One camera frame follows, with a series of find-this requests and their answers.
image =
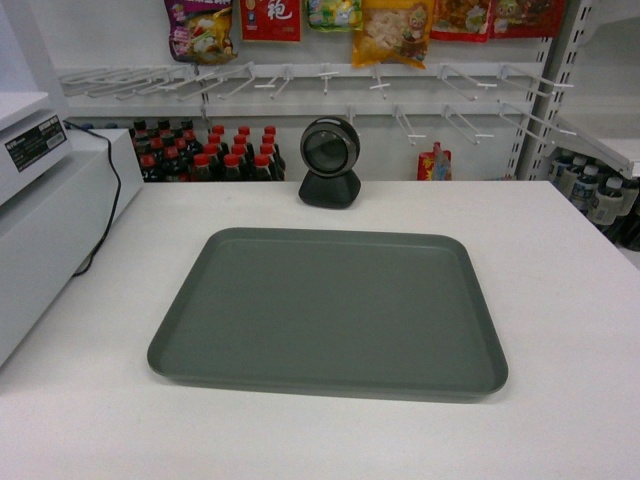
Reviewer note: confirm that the grey rectangular serving tray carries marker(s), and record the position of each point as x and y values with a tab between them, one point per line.
339	313

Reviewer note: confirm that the white checkout counter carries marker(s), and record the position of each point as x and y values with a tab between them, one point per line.
79	401

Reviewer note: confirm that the black round barcode scanner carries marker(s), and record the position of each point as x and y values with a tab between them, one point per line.
330	148

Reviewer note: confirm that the red juice pouch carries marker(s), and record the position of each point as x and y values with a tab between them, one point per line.
434	165

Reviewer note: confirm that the yellow chip snack bag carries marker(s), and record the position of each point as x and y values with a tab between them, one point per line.
393	31

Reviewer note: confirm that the green snack packet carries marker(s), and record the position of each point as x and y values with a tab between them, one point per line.
334	15

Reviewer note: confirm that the red snack packet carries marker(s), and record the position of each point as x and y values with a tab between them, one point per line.
271	20

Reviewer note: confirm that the purple noodle snack bag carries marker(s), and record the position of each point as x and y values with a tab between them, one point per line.
200	31

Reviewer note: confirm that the red spicy snack bag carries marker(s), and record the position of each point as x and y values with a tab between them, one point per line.
461	20

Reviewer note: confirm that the white cash register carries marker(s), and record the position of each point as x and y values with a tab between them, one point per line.
49	229

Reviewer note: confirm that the red dark snack bag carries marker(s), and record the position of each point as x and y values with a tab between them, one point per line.
526	18

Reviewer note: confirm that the white receipt printer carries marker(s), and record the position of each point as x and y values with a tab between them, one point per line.
33	140

